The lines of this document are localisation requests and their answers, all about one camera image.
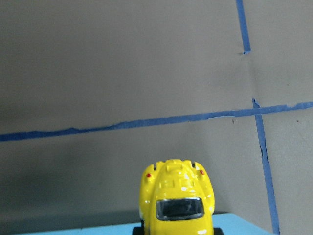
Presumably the teal plastic storage bin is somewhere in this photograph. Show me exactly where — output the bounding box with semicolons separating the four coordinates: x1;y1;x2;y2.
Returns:
0;211;270;235

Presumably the yellow beetle toy car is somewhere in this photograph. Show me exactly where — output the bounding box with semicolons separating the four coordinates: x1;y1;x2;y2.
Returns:
137;159;224;235

